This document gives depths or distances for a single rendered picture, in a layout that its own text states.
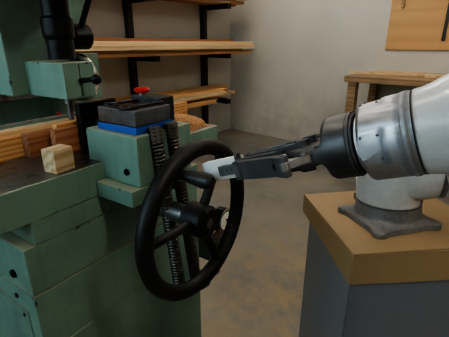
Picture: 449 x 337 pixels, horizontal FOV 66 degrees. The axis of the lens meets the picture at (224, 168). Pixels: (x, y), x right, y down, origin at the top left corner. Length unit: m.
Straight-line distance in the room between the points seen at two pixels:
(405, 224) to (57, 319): 0.76
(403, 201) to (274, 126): 3.54
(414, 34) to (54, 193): 3.38
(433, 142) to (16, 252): 0.60
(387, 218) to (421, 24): 2.88
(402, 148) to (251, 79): 4.15
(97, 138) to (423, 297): 0.80
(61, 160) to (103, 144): 0.07
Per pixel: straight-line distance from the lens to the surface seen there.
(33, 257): 0.65
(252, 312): 1.64
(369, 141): 0.38
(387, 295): 0.92
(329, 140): 0.40
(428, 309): 1.00
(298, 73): 4.11
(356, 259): 0.82
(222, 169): 0.50
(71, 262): 0.69
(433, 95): 0.38
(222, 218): 0.92
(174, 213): 0.63
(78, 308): 0.75
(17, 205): 0.60
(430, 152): 0.37
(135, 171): 0.60
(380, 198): 0.90
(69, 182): 0.64
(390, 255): 0.85
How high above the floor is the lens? 1.10
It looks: 20 degrees down
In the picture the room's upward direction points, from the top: straight up
